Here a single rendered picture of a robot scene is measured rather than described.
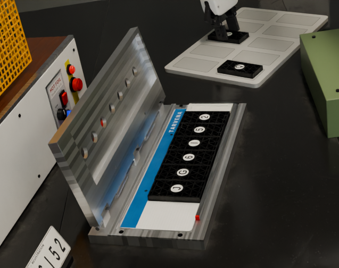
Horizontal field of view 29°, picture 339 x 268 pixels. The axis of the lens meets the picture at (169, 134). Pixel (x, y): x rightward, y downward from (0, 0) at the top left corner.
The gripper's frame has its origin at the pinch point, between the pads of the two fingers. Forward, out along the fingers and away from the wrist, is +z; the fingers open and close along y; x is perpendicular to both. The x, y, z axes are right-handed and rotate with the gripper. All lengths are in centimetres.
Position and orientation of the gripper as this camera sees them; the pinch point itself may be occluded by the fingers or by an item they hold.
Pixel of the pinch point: (226, 28)
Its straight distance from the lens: 178.4
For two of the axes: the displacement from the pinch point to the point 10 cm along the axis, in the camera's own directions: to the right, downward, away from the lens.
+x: -7.5, -0.3, 6.6
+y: 5.8, -5.1, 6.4
